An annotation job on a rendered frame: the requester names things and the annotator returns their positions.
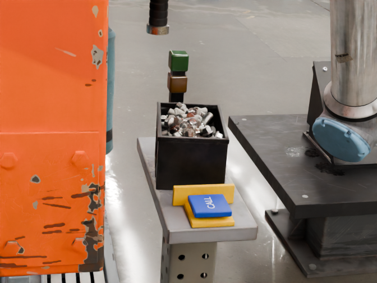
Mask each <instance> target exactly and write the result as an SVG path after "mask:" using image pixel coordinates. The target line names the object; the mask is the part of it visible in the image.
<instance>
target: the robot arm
mask: <svg viewBox="0 0 377 283"><path fill-rule="evenodd" d="M330 45H331V74H332V80H331V82H330V83H329V84H328V85H327V86H326V88H325V90H324V110H323V112H322V114H321V115H320V116H319V117H318V118H317V119H316V120H315V122H314V124H313V126H312V131H313V135H314V137H315V139H316V141H317V142H318V143H319V144H320V146H321V147H322V148H323V149H325V150H326V151H327V152H328V153H330V154H331V155H333V156H335V157H336V158H338V159H341V160H343V161H346V162H359V161H361V160H362V159H364V158H365V157H366V156H367V154H369V153H370V152H371V150H372V149H373V147H375V145H376V144H377V0H330Z"/></svg>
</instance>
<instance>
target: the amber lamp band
mask: <svg viewBox="0 0 377 283"><path fill-rule="evenodd" d="M167 88H168V90H169V92H170V93H185V92H187V76H186V74H185V76H172V74H171V73H170V72H168V78H167Z"/></svg>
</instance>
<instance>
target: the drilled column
mask: <svg viewBox="0 0 377 283"><path fill-rule="evenodd" d="M217 243H218V242H209V243H188V244H167V241H166V239H165V236H164V232H163V238H162V258H161V268H160V283H214V274H215V262H216V255H217Z"/></svg>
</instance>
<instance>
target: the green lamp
mask: <svg viewBox="0 0 377 283"><path fill-rule="evenodd" d="M168 67H169V69H170V70H171V71H172V72H186V71H188V67H189V55H188V54H187V52H186V51H169V57H168Z"/></svg>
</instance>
